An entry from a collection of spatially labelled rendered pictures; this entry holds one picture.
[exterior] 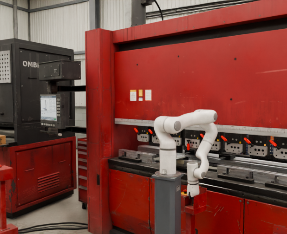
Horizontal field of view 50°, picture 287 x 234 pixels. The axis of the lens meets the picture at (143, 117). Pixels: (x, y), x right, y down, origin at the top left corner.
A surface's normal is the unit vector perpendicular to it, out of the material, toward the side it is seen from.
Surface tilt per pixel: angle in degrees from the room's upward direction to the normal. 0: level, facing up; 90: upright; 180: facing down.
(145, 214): 90
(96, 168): 90
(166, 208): 90
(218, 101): 90
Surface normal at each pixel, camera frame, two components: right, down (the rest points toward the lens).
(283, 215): -0.65, 0.05
